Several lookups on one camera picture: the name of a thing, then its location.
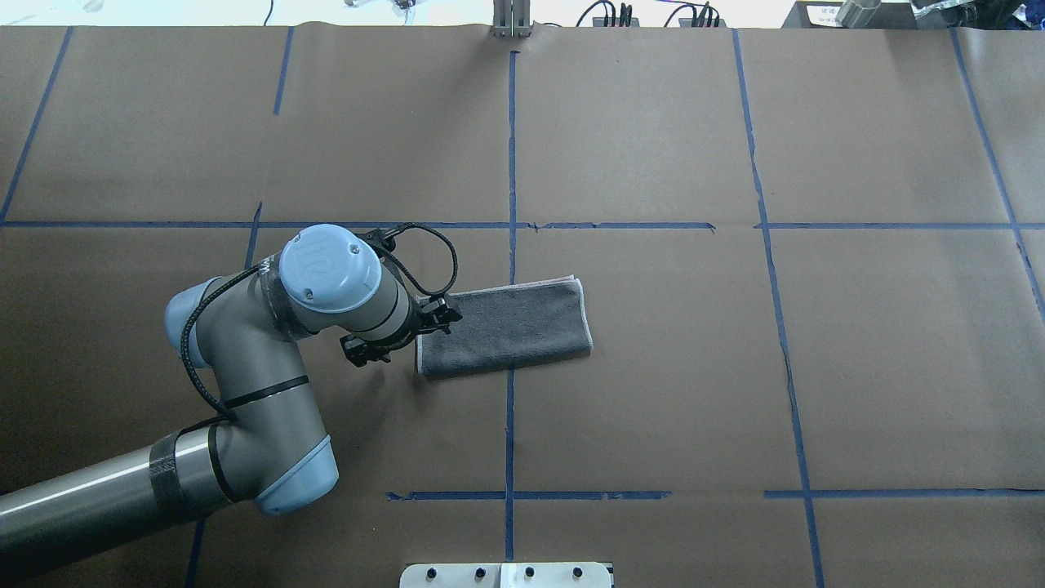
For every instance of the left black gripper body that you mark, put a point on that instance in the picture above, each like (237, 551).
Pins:
(435, 314)

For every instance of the pink and grey towel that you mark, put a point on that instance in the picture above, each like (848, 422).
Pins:
(514, 326)

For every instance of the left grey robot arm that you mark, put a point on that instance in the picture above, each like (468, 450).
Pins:
(238, 339)

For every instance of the metal mounting plate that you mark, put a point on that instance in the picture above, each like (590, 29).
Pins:
(509, 574)

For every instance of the brown paper table cover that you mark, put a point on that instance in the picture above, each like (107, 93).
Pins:
(812, 260)

